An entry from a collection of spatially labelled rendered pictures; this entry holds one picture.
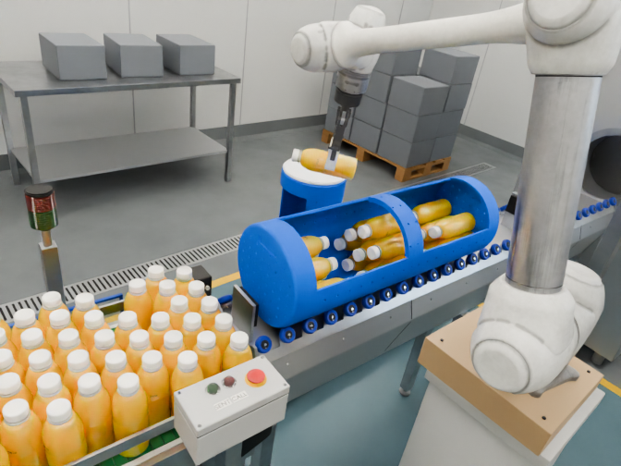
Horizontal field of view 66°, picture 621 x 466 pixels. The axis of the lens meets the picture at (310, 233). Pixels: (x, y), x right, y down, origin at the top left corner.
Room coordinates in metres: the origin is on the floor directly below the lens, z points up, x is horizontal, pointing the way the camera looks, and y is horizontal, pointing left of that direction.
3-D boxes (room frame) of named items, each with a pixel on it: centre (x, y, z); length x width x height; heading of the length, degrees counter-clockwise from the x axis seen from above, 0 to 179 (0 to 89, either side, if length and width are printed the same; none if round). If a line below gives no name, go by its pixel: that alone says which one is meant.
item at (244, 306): (1.00, 0.14, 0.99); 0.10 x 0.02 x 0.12; 42
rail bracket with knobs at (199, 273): (1.12, 0.31, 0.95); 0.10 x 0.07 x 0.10; 42
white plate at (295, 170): (1.94, 0.02, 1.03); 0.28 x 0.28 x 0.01
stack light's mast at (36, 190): (1.01, 0.66, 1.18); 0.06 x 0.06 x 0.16
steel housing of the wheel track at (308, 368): (1.70, -0.64, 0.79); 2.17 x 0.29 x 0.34; 132
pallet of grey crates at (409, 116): (5.16, -0.66, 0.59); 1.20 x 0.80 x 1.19; 46
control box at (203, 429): (0.64, 0.10, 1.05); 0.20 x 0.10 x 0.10; 132
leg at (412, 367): (1.75, -0.60, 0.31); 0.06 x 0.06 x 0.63; 42
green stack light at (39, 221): (1.01, 0.66, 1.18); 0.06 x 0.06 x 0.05
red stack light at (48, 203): (1.01, 0.66, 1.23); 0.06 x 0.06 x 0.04
